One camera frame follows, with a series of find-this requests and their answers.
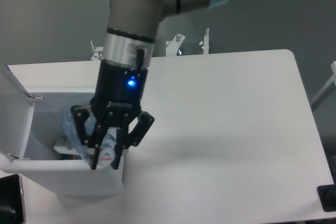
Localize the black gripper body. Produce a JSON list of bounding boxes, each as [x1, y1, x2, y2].
[[90, 59, 148, 128]]

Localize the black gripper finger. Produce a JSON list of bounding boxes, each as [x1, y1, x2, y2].
[[111, 111, 155, 169], [70, 105, 109, 170]]

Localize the clear plastic bottle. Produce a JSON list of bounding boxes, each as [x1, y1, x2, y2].
[[58, 104, 117, 167]]

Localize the white paper carton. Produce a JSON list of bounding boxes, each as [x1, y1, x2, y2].
[[54, 137, 79, 155]]

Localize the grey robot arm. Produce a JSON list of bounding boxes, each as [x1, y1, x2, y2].
[[71, 0, 228, 169]]

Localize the white trash can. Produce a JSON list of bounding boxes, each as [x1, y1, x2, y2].
[[1, 61, 123, 196]]

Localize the colourful snack wrapper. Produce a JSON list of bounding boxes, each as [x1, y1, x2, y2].
[[61, 154, 81, 160]]

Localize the black device bottom left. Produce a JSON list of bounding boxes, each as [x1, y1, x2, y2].
[[1, 174, 26, 223]]

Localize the black clamp bottom right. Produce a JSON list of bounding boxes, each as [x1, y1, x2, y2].
[[317, 184, 335, 212]]

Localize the white bracket middle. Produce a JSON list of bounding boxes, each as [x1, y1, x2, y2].
[[165, 34, 186, 57]]

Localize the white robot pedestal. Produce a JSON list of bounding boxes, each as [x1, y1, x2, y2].
[[153, 19, 167, 57]]

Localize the white bracket right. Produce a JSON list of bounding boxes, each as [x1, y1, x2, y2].
[[199, 28, 211, 55]]

